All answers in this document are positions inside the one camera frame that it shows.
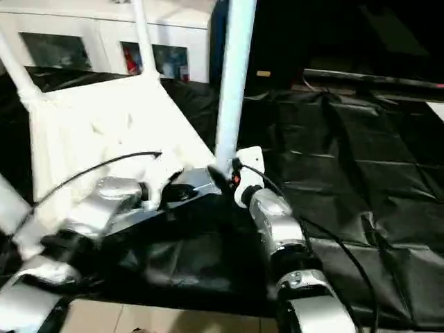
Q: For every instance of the white plastic table leg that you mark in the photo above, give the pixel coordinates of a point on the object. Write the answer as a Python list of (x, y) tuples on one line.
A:
[(19, 76), (15, 208), (234, 83), (144, 41)]

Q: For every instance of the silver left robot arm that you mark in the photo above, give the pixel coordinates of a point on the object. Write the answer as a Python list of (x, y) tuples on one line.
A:
[(97, 208)]

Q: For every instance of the white plastic table top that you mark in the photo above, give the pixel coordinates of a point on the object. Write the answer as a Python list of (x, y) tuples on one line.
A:
[(104, 132)]

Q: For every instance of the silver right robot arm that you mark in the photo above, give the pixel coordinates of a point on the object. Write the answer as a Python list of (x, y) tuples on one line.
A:
[(277, 222)]

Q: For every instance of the silver metal rail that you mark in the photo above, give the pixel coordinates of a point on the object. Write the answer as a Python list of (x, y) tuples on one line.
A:
[(381, 76)]

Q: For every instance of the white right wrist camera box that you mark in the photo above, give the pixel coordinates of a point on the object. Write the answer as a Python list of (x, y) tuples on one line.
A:
[(248, 166)]

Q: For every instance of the white cabinet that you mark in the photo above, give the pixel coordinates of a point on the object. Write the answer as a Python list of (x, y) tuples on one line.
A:
[(90, 31)]

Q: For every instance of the gold label plate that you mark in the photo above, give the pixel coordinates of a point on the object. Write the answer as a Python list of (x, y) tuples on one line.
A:
[(263, 73)]

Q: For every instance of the red bottle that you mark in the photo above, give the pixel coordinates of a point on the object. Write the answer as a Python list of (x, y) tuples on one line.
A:
[(130, 64)]

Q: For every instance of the black mat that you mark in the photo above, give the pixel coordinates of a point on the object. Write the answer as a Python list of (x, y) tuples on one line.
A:
[(361, 159)]

